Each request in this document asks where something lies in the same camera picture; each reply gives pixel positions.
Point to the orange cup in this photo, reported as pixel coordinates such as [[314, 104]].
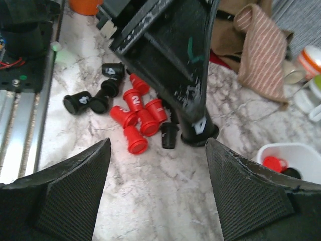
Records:
[[85, 7]]

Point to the red coffee capsule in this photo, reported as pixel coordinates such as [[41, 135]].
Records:
[[156, 109], [148, 125], [275, 163], [133, 99], [139, 84], [137, 144], [124, 117]]

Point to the green lid white cup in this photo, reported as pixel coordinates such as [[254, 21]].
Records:
[[307, 99]]

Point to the white orange striped bowl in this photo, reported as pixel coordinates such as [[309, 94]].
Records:
[[309, 60]]

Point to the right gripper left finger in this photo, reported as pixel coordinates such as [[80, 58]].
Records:
[[60, 202]]

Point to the brown cloth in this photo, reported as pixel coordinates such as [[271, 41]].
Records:
[[226, 42]]

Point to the red cloth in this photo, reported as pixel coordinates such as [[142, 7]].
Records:
[[219, 60]]

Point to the pink striped cloth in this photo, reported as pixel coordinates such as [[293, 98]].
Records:
[[263, 54]]

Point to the white rectangular storage basket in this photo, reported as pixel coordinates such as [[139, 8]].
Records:
[[303, 158]]

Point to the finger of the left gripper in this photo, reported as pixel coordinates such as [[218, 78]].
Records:
[[167, 44]]

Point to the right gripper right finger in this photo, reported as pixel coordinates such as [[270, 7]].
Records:
[[256, 203]]

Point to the black coffee capsule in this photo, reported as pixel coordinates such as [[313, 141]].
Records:
[[292, 172], [77, 103], [101, 102], [196, 134], [169, 135], [111, 86], [113, 69]]

